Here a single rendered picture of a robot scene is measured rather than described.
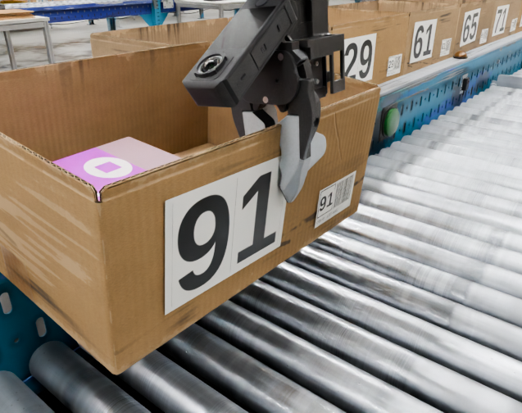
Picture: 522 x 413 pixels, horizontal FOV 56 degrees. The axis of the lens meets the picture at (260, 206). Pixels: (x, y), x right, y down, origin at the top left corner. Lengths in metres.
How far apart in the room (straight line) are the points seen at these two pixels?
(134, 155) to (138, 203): 0.26
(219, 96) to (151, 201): 0.09
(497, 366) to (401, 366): 0.11
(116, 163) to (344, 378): 0.36
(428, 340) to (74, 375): 0.43
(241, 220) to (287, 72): 0.14
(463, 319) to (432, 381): 0.13
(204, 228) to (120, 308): 0.09
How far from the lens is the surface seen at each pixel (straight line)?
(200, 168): 0.38
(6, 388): 0.64
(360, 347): 0.64
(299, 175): 0.46
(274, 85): 0.44
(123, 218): 0.35
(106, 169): 0.58
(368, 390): 0.59
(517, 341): 0.71
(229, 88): 0.38
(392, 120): 1.27
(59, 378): 0.63
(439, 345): 0.67
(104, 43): 0.98
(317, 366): 0.60
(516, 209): 1.06
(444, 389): 0.62
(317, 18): 0.48
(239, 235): 0.46
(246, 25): 0.42
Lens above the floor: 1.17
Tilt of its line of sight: 26 degrees down
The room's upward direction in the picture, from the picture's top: straight up
